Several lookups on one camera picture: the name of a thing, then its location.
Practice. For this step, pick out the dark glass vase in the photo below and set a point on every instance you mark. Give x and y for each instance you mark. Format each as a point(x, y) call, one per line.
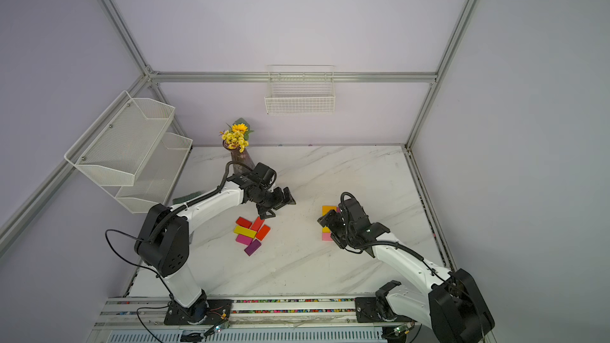
point(245, 162)

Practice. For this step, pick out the yellow flower bouquet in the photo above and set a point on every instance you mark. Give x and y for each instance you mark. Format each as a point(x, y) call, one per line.
point(236, 136)

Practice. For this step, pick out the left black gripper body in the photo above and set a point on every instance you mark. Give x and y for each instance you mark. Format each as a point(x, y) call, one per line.
point(269, 200)

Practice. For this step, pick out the orange block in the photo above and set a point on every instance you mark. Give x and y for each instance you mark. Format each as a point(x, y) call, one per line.
point(327, 209)

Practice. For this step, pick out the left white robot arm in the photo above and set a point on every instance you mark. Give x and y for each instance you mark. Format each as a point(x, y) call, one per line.
point(163, 243)

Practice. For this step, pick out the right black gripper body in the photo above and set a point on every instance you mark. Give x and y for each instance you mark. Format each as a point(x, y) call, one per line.
point(346, 230)

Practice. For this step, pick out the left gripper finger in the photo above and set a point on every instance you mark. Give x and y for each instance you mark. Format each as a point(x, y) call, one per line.
point(287, 198)
point(265, 213)

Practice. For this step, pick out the magenta block in pile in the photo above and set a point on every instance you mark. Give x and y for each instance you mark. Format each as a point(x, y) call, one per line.
point(244, 240)

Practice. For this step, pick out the purple block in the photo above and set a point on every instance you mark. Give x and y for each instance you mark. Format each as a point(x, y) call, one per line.
point(252, 247)

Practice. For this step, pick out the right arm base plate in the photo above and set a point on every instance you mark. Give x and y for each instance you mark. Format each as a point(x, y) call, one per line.
point(376, 310)

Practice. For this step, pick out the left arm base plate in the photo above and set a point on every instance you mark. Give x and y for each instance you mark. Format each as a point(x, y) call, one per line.
point(210, 313)

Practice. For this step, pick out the white two-tier mesh shelf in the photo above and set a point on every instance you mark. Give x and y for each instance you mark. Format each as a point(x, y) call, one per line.
point(131, 152)

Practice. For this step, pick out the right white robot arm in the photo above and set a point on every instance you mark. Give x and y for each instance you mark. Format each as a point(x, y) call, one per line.
point(449, 303)

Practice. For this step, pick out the red block middle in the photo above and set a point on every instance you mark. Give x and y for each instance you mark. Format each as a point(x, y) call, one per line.
point(257, 225)

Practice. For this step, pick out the red block right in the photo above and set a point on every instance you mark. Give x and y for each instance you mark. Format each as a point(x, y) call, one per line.
point(263, 232)

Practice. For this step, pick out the red block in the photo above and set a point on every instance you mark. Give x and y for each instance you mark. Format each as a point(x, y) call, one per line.
point(263, 232)
point(244, 223)
point(257, 225)

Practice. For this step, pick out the white wire wall basket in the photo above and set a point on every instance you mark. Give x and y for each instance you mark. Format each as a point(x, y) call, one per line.
point(298, 97)

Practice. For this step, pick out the red block upper left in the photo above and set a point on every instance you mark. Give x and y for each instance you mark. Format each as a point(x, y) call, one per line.
point(244, 223)

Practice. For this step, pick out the yellow block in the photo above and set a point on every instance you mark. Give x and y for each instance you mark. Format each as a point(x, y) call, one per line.
point(245, 232)
point(325, 228)

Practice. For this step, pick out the aluminium frame back bar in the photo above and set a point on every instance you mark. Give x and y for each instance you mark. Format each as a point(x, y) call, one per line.
point(264, 77)

